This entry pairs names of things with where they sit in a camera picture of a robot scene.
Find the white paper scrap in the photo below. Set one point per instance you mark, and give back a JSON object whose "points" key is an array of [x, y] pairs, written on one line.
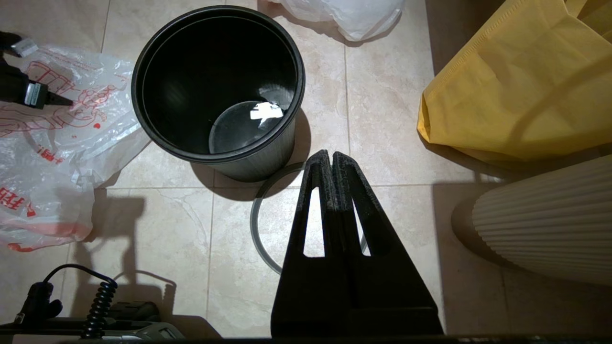
{"points": [[265, 111]]}

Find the white red-printed plastic bag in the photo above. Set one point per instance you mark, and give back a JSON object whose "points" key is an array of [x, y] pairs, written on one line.
{"points": [[57, 157]]}

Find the black round trash bin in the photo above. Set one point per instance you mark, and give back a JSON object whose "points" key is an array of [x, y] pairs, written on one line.
{"points": [[201, 62]]}

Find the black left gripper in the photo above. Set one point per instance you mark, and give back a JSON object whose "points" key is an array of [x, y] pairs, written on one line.
{"points": [[19, 88]]}

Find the ribbed cream vase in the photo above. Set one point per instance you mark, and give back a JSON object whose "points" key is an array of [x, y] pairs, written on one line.
{"points": [[550, 224]]}

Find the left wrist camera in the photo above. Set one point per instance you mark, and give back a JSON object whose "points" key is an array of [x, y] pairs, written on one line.
{"points": [[24, 47]]}

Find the yellow fabric bag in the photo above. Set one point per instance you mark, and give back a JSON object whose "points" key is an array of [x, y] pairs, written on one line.
{"points": [[516, 86]]}

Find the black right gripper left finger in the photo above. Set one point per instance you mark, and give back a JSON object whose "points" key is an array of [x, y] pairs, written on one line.
{"points": [[311, 286]]}

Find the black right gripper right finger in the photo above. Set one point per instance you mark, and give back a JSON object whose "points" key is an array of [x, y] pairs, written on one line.
{"points": [[392, 286]]}

